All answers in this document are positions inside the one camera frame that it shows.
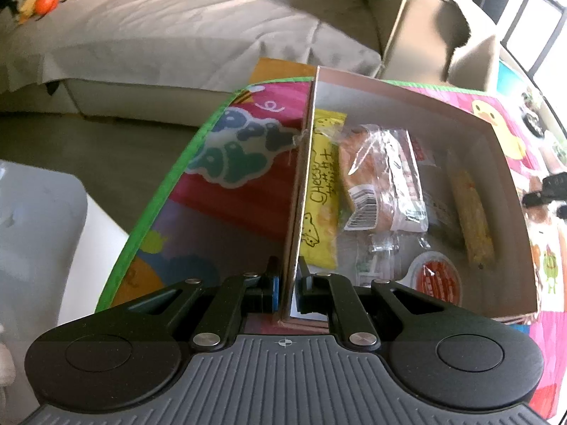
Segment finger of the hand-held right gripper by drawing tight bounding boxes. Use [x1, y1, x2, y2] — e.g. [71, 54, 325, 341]
[522, 175, 567, 221]

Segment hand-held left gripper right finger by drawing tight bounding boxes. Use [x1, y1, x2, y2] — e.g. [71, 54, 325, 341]
[296, 256, 453, 349]

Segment grey sofa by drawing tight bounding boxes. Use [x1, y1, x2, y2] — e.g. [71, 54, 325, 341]
[0, 0, 384, 120]

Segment yellow cheese snack packet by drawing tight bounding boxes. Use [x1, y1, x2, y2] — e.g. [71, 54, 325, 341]
[301, 110, 347, 270]

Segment brown cardboard box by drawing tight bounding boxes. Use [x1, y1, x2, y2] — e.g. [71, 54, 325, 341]
[361, 0, 502, 93]

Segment round red-lid cup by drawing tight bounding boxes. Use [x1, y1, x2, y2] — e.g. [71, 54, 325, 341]
[405, 250, 464, 307]

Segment colourful printed play mat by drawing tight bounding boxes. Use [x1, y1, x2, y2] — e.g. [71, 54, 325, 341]
[95, 57, 567, 424]

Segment teal container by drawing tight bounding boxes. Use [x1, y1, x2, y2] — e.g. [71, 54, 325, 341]
[497, 59, 522, 95]

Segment corn cob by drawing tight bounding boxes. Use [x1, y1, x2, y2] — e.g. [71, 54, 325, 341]
[447, 151, 497, 269]

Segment window frame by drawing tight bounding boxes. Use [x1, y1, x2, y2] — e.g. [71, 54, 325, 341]
[470, 0, 567, 81]

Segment white plastic stool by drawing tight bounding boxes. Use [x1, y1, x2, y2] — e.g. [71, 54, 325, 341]
[0, 159, 130, 425]

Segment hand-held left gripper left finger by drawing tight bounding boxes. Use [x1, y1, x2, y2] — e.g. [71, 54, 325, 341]
[111, 256, 282, 350]

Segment small potted plant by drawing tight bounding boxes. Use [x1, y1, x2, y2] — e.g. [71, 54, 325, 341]
[520, 91, 546, 139]
[546, 141, 567, 174]

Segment small clear green-label packet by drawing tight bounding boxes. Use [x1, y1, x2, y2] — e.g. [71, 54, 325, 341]
[354, 233, 402, 286]

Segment pink cardboard box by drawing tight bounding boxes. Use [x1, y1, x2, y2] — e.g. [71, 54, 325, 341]
[279, 66, 543, 322]

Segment clear bread packet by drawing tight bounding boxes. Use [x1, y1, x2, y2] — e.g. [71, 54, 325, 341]
[338, 126, 430, 234]

